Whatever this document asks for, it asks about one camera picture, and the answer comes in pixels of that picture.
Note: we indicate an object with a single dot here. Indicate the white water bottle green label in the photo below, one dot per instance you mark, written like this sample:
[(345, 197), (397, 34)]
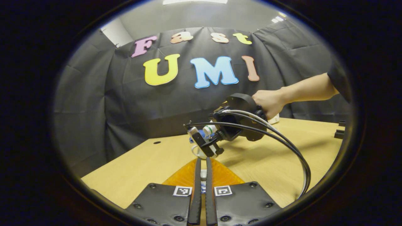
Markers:
[(209, 129)]

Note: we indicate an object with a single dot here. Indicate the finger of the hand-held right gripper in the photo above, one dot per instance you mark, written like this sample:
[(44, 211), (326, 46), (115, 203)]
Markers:
[(204, 146)]

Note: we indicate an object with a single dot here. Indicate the ceiling light panel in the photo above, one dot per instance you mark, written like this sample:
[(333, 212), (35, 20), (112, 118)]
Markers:
[(194, 1)]

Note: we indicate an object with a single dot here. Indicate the black object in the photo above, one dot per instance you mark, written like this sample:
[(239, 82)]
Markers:
[(339, 133)]

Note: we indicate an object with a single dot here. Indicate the white teacup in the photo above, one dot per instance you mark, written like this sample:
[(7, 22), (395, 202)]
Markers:
[(195, 153)]

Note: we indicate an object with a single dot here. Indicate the blue towel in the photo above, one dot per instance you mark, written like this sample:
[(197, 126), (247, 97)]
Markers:
[(204, 135)]

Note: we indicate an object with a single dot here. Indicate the white toaster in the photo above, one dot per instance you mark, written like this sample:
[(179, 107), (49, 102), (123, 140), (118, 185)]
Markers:
[(274, 120)]

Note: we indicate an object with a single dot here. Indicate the white blue teacup lid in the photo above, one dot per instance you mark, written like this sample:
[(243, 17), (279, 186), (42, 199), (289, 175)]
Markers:
[(203, 174)]

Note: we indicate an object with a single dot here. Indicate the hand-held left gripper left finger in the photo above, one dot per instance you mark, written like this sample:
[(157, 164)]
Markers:
[(195, 194)]

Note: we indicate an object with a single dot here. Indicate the black shirt sleeve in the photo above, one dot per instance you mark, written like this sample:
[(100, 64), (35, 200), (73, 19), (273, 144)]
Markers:
[(340, 75)]

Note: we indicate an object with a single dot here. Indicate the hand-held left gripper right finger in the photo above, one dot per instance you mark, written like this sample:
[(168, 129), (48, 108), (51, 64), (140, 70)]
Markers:
[(209, 194)]

